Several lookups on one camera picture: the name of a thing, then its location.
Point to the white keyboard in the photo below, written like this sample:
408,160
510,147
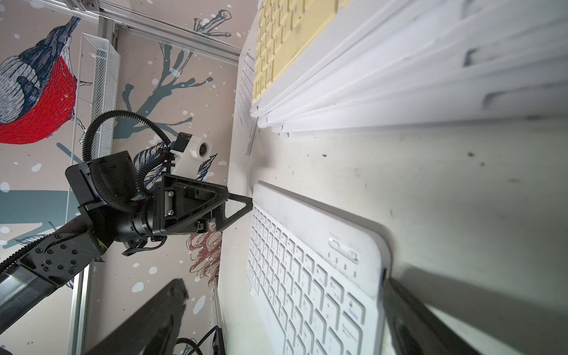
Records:
316,274
246,124

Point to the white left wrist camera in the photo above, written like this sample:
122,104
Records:
190,153

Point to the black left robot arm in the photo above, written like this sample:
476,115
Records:
115,206

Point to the green keyboard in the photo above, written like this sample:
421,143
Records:
426,42

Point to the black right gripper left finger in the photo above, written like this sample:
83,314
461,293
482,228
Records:
153,329

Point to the white wire mesh basket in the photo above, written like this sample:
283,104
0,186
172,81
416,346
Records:
97,74

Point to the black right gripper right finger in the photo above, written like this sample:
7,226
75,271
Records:
414,328

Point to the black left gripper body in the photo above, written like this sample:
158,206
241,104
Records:
182,206

